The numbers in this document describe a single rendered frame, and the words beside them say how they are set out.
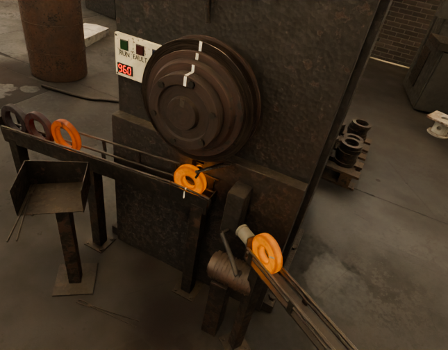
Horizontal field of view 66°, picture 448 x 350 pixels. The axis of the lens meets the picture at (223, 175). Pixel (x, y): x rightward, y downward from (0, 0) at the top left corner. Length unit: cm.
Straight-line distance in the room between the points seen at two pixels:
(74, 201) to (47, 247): 71
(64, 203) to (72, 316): 63
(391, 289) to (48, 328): 195
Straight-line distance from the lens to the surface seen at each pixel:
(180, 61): 123
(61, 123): 188
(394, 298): 246
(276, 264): 128
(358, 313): 226
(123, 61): 161
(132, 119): 167
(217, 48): 119
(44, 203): 167
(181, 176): 152
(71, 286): 208
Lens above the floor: 168
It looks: 37 degrees down
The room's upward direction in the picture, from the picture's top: 11 degrees clockwise
